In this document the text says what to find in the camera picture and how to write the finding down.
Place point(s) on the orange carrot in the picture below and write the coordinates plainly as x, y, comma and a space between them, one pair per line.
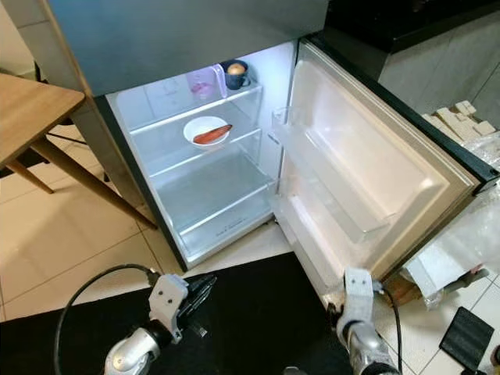
213, 134

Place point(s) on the wooden block stack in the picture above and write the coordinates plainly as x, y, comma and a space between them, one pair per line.
457, 119

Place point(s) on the large clear plastic bag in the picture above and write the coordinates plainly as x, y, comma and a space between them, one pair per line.
457, 250

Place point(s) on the silver freezer door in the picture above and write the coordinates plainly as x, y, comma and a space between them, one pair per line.
187, 39

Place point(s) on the black foot pedal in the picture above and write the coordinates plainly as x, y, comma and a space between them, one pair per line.
466, 338

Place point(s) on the black floor mat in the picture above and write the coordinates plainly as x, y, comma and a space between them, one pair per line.
258, 328

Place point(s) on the clear purple measuring cup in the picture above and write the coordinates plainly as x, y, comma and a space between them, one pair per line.
203, 84

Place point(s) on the glass fridge shelf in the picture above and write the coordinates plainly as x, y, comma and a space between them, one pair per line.
246, 144
164, 109
219, 211

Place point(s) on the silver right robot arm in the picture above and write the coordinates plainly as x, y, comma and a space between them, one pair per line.
367, 351

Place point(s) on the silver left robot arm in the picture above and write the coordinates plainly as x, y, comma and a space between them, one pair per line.
133, 355

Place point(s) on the round brown potato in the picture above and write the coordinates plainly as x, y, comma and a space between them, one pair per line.
235, 69

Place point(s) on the grey cabinet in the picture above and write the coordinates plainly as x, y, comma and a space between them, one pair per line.
437, 78

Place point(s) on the silver fridge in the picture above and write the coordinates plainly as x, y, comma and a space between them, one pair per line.
195, 203

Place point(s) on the white bowl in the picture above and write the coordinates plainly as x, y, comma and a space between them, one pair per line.
197, 129

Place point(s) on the black countertop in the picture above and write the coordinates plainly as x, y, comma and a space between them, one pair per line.
414, 19

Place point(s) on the clear fridge door bin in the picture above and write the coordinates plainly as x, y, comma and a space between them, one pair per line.
340, 180
312, 250

